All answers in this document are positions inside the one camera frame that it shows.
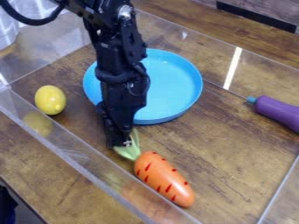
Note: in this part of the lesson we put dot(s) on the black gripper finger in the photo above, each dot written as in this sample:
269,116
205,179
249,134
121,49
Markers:
116,138

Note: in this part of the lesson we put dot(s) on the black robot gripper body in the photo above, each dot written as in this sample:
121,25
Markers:
123,97

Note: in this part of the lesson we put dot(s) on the blue plastic plate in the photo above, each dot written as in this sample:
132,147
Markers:
173,88

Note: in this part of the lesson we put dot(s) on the orange toy carrot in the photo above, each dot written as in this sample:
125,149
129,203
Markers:
155,171

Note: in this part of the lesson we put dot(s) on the yellow toy lemon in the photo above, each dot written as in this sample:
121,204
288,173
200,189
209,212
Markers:
49,100

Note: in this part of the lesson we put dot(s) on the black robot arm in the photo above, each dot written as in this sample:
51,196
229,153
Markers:
109,21

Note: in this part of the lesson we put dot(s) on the purple toy eggplant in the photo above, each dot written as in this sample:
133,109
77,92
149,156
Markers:
276,110

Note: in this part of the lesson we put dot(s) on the clear acrylic barrier wall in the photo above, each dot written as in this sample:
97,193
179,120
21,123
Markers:
120,184

